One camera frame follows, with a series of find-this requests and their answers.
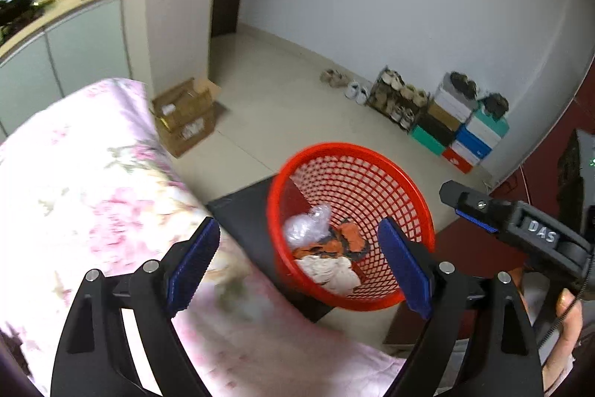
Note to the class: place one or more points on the clear plastic bag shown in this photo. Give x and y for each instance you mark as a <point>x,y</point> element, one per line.
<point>304,227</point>

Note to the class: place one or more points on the row of assorted shoes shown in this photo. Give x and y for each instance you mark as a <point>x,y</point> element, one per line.
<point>409,92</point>

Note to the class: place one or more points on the white tissue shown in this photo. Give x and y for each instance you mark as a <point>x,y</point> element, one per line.
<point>330,273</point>

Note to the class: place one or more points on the black wok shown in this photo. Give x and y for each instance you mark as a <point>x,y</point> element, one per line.
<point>16,4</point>

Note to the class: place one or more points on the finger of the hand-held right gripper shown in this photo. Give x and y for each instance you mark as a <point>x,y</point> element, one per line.
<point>472,219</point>

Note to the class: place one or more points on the pink floral blanket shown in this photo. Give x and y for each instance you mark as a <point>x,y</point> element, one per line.
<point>93,192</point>

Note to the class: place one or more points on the stack of shoe boxes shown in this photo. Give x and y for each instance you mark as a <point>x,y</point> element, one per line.
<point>439,125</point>

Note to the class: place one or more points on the orange cloth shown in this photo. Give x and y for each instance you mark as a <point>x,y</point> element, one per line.
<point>351,236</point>

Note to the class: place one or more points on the open cardboard box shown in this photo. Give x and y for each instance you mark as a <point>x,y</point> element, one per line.
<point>186,99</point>

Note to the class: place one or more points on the beige shoe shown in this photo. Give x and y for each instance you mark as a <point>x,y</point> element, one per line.
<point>340,80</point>
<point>329,76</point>

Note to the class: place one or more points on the person's right hand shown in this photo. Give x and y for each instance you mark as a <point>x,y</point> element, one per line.
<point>569,332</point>

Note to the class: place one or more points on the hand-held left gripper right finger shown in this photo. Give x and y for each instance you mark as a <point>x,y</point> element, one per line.
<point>404,266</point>

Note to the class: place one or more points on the kitchen counter with grey cabinets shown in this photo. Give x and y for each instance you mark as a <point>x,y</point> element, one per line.
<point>83,48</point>

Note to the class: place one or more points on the pair of dark sandals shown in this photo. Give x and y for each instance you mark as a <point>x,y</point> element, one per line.
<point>462,81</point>

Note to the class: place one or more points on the red plastic mesh basket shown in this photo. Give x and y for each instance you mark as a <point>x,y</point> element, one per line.
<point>362,301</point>

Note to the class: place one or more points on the pair of dark fuzzy slippers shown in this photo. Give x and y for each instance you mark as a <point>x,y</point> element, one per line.
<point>495,104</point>

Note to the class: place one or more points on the black metal shoe rack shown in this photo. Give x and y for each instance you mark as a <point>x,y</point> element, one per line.
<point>373,92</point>

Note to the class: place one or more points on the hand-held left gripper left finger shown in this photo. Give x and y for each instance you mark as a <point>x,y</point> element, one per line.
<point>193,266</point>

